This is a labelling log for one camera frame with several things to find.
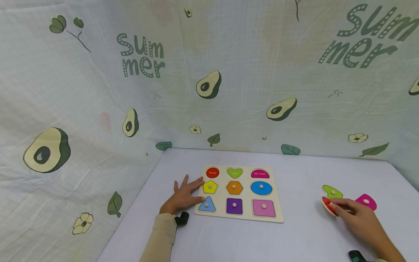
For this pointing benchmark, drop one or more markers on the person's left hand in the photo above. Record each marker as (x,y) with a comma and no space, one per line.
(180,200)

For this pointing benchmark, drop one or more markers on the person's right hand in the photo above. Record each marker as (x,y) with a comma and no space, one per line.
(363,222)

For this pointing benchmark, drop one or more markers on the red circle puzzle piece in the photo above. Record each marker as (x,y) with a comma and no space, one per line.
(326,204)

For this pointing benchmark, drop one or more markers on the wooden shape puzzle board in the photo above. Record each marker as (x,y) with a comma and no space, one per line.
(248,218)

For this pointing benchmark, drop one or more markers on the person's right forearm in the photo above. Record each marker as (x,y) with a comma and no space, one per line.
(391,253)

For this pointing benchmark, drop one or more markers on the person's left forearm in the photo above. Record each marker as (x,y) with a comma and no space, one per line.
(160,240)

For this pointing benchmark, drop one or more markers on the black wrist band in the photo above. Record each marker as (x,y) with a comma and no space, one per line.
(182,218)
(356,256)

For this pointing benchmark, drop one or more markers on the magenta half round puzzle piece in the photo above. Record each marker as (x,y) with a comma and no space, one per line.
(370,203)

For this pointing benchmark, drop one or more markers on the blue triangle puzzle piece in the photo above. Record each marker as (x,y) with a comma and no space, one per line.
(208,208)

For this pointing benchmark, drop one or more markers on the yellow pentagon puzzle piece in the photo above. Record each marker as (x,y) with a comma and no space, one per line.
(213,189)

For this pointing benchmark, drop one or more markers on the green heart puzzle piece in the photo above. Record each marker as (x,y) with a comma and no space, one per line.
(329,189)

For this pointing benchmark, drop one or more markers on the orange hexagon puzzle piece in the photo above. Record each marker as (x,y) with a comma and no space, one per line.
(234,190)

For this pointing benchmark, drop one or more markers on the purple square puzzle piece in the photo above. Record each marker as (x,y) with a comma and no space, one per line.
(234,210)

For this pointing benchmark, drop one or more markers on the pink square puzzle piece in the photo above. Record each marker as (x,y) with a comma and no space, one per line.
(264,211)

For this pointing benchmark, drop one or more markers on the blue oval puzzle piece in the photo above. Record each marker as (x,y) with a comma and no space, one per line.
(265,189)

